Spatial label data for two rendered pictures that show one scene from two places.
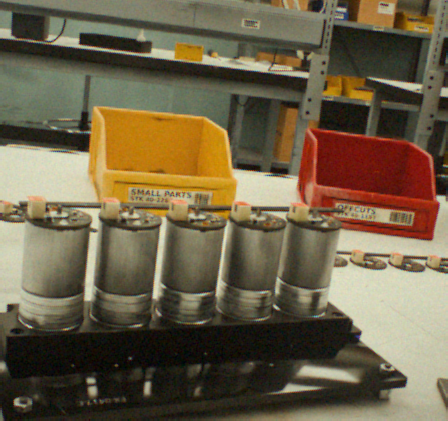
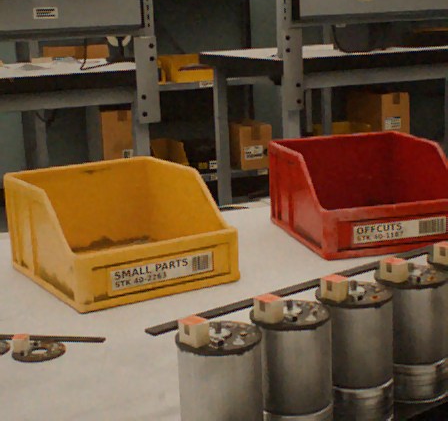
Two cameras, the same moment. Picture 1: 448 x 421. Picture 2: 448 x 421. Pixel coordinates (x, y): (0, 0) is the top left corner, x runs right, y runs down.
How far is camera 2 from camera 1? 0.11 m
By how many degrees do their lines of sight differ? 13
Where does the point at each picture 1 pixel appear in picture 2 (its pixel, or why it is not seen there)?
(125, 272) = (310, 383)
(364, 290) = not seen: outside the picture
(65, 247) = (248, 373)
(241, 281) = (416, 355)
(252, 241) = (422, 303)
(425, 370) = not seen: outside the picture
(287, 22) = (93, 2)
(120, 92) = not seen: outside the picture
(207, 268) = (387, 351)
